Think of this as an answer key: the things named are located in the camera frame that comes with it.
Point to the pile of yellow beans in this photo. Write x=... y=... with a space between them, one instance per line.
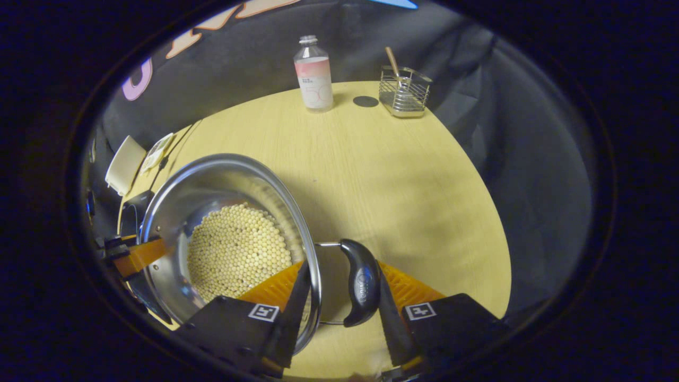
x=233 y=249

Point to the clear bottle with pink label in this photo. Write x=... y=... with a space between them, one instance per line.
x=314 y=79

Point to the small black round disc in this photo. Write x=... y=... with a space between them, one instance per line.
x=366 y=101

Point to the white toaster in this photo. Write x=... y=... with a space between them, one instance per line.
x=124 y=164

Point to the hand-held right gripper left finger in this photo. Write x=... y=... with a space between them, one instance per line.
x=294 y=318

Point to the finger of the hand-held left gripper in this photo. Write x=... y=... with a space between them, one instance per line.
x=140 y=257

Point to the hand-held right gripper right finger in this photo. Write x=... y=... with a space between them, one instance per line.
x=395 y=334

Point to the white divided dish of beans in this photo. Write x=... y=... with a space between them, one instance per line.
x=157 y=151

